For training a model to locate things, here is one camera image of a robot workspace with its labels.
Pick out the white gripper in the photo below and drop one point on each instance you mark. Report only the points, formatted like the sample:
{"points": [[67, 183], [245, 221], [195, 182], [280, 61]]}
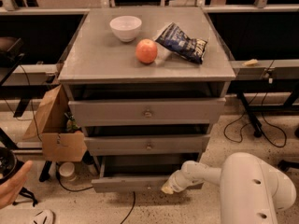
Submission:
{"points": [[179, 180]]}

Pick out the grey bottom drawer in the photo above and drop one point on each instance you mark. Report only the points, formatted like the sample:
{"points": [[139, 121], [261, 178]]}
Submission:
{"points": [[125, 173]]}

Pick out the grey drawer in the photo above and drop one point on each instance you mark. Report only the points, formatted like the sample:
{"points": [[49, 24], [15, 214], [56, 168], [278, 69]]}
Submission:
{"points": [[125, 173], [146, 112], [144, 145]]}

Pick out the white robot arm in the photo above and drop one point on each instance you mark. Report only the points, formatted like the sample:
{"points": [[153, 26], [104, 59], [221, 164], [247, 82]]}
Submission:
{"points": [[251, 190]]}

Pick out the grey middle drawer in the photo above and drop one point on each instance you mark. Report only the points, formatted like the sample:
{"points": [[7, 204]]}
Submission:
{"points": [[144, 145]]}

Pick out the grey top drawer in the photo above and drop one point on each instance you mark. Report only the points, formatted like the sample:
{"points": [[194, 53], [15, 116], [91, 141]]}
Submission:
{"points": [[146, 112]]}

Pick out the grey wooden drawer cabinet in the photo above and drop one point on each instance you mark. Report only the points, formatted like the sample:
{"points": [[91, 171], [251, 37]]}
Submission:
{"points": [[101, 67]]}

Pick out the bare human hand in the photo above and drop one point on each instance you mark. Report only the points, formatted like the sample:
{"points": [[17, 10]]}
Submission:
{"points": [[12, 187]]}

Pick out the white paper cup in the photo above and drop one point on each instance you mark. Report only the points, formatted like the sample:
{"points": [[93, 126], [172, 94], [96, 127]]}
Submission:
{"points": [[67, 171]]}

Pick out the black table leg right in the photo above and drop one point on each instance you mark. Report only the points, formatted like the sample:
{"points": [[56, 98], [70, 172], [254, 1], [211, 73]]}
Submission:
{"points": [[255, 123]]}

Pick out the green bottle in box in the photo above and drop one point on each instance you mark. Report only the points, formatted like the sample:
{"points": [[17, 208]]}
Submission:
{"points": [[71, 125]]}

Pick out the brown cardboard box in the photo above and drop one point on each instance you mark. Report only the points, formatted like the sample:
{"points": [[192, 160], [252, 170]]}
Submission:
{"points": [[49, 127]]}

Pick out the white shoe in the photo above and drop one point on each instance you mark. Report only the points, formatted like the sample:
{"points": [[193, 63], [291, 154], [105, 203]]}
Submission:
{"points": [[43, 217]]}

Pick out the red orange apple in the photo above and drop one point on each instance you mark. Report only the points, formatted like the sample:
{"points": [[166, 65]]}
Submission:
{"points": [[146, 51]]}

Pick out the yellow sponge piece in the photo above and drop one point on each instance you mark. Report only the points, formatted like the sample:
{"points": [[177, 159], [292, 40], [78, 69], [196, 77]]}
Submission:
{"points": [[251, 62]]}

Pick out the blue chip bag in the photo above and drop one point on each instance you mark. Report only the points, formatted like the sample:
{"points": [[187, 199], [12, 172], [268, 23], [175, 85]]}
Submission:
{"points": [[176, 40]]}

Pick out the black tripod stand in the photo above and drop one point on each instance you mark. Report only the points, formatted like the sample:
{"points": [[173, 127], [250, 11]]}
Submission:
{"points": [[9, 166]]}

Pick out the white ceramic bowl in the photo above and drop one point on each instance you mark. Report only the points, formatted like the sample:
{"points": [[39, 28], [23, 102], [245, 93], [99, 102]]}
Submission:
{"points": [[126, 28]]}

